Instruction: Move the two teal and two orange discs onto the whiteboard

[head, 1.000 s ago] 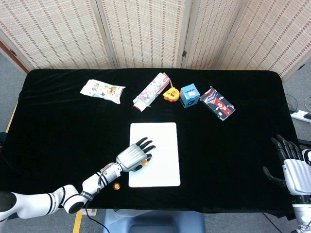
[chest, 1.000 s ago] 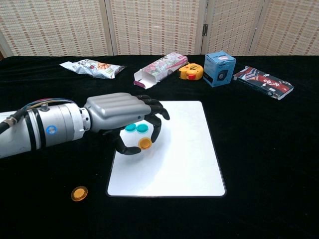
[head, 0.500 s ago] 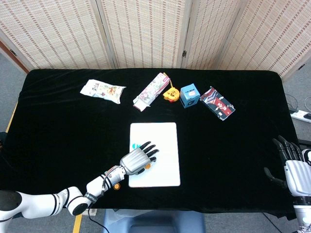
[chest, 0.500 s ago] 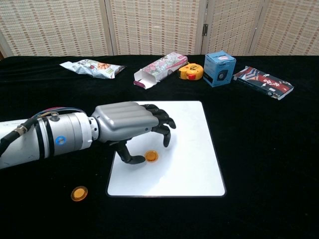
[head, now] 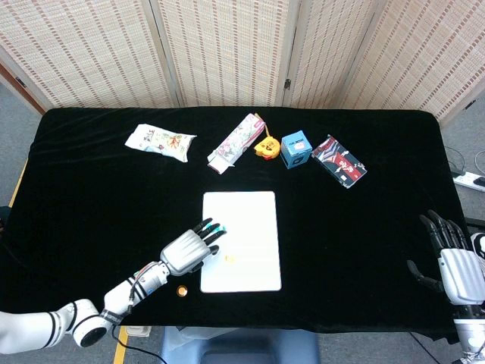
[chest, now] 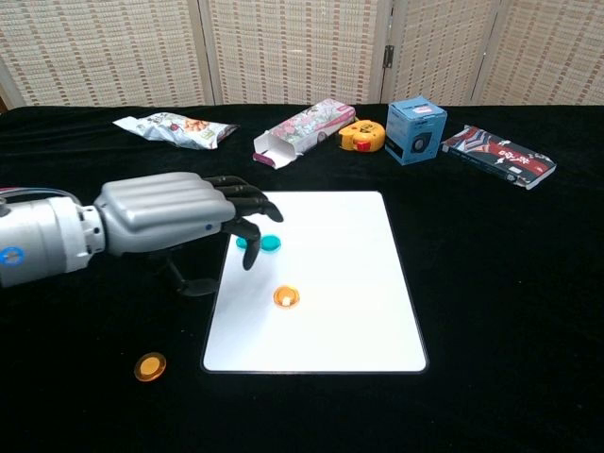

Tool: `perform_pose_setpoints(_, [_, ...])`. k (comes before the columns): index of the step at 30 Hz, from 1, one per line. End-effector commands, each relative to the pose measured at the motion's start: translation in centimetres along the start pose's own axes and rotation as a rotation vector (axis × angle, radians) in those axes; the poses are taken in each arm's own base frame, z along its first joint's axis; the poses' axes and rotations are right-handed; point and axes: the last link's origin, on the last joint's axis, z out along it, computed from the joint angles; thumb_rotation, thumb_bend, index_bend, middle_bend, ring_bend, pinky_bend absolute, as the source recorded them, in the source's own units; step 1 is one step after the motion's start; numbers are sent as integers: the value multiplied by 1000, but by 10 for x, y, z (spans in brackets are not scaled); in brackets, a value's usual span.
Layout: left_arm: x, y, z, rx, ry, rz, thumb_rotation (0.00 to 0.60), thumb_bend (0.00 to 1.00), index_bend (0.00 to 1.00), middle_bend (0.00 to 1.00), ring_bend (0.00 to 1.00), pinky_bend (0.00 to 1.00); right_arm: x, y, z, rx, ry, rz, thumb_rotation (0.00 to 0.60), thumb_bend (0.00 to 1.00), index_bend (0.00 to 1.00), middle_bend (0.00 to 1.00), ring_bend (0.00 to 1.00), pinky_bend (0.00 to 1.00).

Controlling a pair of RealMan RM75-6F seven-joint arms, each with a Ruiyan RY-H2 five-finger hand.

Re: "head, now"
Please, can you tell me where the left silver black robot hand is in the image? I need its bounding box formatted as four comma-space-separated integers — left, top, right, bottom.
159, 218, 227, 276

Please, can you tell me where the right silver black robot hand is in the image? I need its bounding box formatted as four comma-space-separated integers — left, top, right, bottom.
407, 209, 485, 306

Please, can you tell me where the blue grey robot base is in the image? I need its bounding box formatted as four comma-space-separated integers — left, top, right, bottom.
158, 326, 321, 364

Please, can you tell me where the white magnetic board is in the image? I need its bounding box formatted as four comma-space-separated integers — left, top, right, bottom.
199, 190, 283, 294

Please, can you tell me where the black velvet tablecloth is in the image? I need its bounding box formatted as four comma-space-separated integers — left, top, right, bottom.
3, 107, 469, 344

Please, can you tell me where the white power strip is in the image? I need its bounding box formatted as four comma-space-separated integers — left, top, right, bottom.
453, 171, 485, 190

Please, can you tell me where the white snack bag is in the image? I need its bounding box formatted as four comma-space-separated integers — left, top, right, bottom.
124, 124, 197, 163

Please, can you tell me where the floral long carton box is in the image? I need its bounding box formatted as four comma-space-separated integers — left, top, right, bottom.
207, 112, 265, 175

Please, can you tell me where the yellow tape measure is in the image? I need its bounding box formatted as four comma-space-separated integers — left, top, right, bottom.
252, 111, 281, 159

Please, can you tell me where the blue cube box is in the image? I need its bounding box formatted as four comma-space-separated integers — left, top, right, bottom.
280, 130, 314, 170

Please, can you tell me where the dark red patterned box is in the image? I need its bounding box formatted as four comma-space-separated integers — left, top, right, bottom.
311, 134, 368, 190

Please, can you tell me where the woven folding screen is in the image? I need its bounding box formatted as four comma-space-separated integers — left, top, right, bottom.
0, 0, 485, 122

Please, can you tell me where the black floor cable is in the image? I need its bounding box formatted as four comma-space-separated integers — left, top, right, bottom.
443, 146, 485, 176

